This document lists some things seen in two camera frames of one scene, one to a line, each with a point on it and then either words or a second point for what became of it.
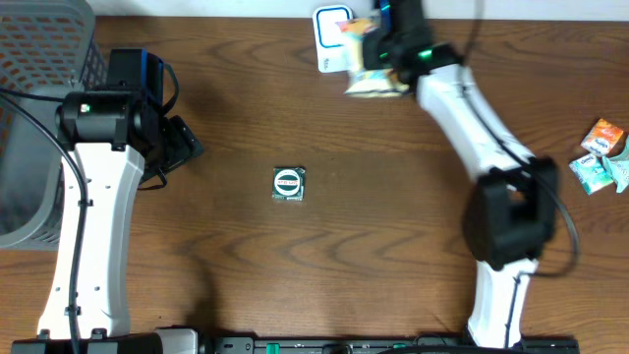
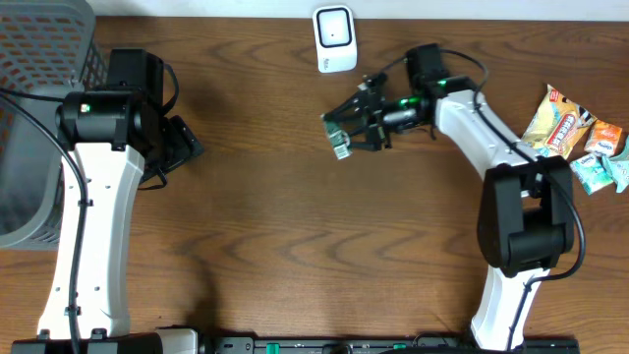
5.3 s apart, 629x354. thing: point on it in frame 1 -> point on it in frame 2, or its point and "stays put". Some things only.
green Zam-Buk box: x=288 y=183 -> x=339 y=139
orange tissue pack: x=601 y=138 stays put
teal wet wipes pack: x=618 y=167 stays put
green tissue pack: x=591 y=173 stays put
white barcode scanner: x=331 y=42 stays put
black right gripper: x=369 y=40 -> x=364 y=103
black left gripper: x=183 y=143 stays put
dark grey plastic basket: x=48 y=49 stays put
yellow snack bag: x=362 y=82 -> x=556 y=124
